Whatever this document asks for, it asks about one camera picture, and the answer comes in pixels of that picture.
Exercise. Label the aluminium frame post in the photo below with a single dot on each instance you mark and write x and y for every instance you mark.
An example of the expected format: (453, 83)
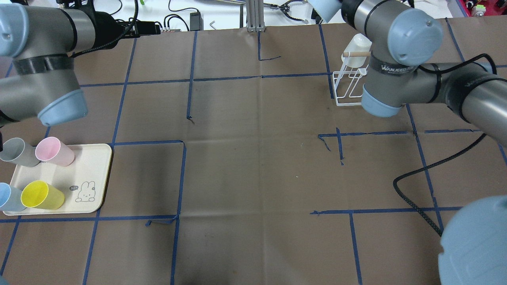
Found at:
(255, 15)

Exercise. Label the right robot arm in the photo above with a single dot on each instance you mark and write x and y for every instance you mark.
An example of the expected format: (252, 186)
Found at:
(404, 39)

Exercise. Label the yellow cup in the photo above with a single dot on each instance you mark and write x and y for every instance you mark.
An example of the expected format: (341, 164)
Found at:
(41, 195)

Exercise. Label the white ikea cup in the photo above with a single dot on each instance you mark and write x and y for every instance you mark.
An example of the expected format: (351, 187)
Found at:
(359, 43)

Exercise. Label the grey cup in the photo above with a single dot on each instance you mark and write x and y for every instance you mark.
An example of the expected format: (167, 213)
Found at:
(19, 152)

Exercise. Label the black power adapter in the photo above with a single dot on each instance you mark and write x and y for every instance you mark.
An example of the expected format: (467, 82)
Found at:
(196, 21)

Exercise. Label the cream plastic tray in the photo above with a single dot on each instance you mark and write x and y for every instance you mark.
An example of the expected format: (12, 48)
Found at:
(83, 182)

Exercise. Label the white wire cup rack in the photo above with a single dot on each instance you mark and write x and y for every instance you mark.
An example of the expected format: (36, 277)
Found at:
(346, 80)

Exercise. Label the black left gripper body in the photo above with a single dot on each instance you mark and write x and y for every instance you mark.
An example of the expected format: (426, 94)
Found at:
(103, 24)

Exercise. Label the pink cup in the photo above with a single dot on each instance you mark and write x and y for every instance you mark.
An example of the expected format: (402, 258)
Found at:
(52, 150)

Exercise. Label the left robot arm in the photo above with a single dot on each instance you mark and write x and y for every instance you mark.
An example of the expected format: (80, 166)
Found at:
(43, 43)

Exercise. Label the light blue cup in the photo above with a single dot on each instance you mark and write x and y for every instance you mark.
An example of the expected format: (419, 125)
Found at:
(326, 9)
(10, 198)

